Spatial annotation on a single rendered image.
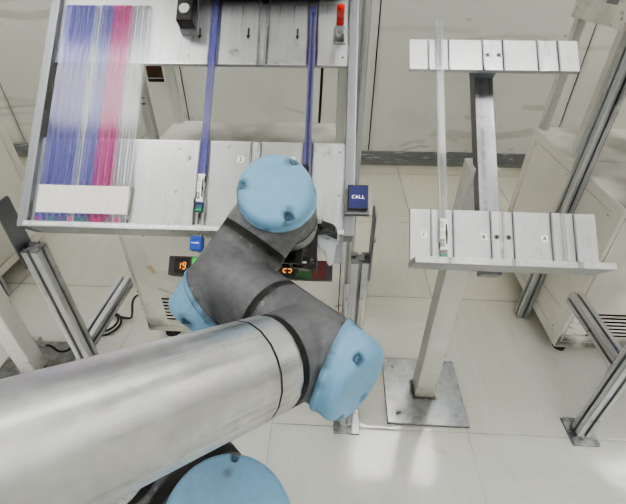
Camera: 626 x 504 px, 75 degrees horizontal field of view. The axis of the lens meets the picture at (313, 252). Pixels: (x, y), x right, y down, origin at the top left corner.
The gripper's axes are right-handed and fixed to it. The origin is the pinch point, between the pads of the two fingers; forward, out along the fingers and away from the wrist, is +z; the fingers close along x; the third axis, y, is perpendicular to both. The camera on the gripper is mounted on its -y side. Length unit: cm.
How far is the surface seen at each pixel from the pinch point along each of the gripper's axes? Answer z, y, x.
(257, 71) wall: 156, -133, -43
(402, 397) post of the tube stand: 68, 39, 30
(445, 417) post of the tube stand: 63, 43, 43
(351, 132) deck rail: 8.6, -24.5, 9.0
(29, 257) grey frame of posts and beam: 17, 3, -62
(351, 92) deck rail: 8.6, -33.5, 8.8
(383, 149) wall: 190, -100, 39
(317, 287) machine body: 61, 4, 2
